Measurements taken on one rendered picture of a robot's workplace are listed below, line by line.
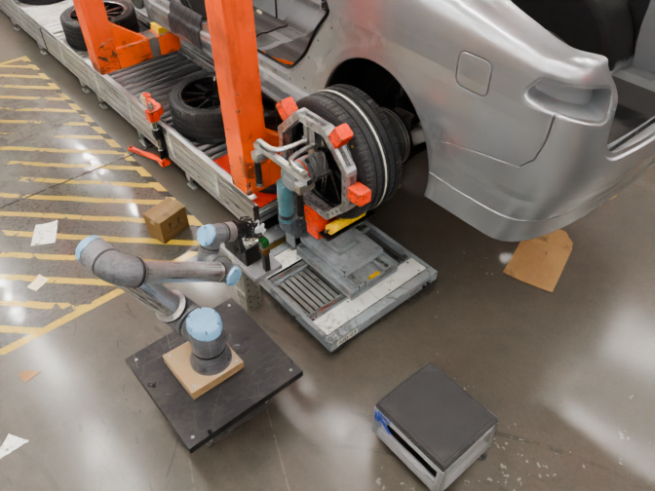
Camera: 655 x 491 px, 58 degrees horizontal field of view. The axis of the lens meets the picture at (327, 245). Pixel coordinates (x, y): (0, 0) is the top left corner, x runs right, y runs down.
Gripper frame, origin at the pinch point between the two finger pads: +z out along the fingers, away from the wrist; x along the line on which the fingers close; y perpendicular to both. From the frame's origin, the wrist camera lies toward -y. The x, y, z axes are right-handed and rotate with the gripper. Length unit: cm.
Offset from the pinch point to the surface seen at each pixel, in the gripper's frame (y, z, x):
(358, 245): -16, 76, -7
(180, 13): 63, 70, 193
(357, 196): 31.2, 22.5, -30.2
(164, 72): 4, 111, 257
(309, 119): 55, 15, 5
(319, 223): 0.4, 39.0, -1.9
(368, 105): 68, 36, -10
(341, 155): 45, 22, -15
